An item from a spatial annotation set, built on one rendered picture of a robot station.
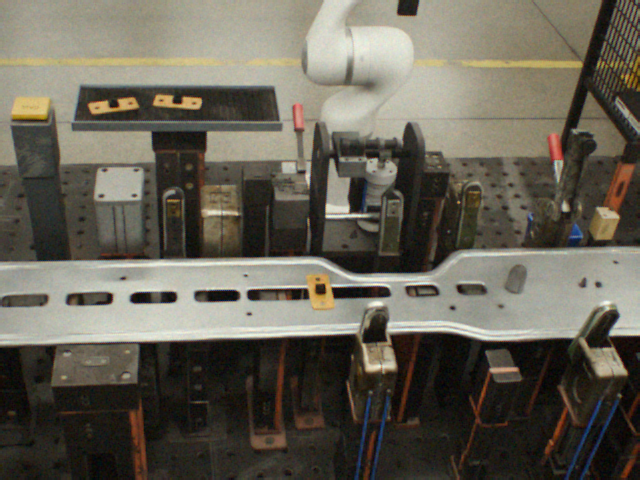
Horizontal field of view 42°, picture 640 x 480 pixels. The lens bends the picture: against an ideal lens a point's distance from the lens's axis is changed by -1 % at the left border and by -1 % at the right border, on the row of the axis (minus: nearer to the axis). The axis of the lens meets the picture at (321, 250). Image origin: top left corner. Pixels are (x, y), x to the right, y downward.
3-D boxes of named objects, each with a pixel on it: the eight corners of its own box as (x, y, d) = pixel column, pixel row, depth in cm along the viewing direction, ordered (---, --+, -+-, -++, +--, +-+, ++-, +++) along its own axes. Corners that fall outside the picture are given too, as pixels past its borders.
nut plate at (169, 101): (152, 106, 152) (152, 100, 151) (156, 96, 155) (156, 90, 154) (199, 110, 152) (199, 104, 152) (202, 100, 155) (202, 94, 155)
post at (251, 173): (238, 339, 173) (243, 178, 148) (237, 321, 177) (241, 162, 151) (263, 338, 174) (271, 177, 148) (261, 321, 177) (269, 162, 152)
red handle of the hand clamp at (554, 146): (556, 211, 153) (544, 132, 158) (551, 215, 155) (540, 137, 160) (578, 211, 154) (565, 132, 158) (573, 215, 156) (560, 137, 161)
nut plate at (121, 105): (92, 115, 148) (91, 109, 147) (88, 104, 151) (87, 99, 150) (139, 109, 151) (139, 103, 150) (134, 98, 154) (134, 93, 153)
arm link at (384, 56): (315, 113, 190) (323, 16, 174) (395, 111, 193) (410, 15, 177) (324, 144, 181) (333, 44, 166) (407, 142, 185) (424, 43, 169)
